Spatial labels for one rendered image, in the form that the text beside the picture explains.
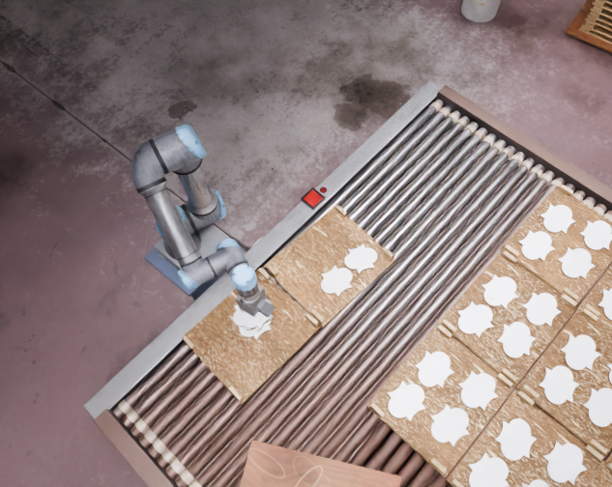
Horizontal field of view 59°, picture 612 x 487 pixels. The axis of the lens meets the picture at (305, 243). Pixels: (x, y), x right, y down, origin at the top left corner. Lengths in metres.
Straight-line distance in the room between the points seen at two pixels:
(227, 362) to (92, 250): 1.67
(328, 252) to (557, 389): 0.98
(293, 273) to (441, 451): 0.85
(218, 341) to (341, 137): 1.97
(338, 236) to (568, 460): 1.15
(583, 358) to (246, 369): 1.24
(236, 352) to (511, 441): 1.02
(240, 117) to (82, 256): 1.37
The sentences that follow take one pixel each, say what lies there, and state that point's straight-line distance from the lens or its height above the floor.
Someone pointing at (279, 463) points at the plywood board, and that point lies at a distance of 1.93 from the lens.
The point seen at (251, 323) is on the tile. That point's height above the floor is 0.99.
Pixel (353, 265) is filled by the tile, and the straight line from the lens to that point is 2.19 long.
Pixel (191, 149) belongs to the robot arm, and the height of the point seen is 1.58.
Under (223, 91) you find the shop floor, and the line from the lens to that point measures 4.01.
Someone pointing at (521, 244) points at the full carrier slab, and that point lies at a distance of 2.38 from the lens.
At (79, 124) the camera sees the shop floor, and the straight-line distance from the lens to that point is 4.13.
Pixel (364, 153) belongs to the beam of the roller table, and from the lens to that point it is 2.51.
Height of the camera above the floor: 2.96
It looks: 64 degrees down
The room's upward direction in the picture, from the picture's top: 4 degrees counter-clockwise
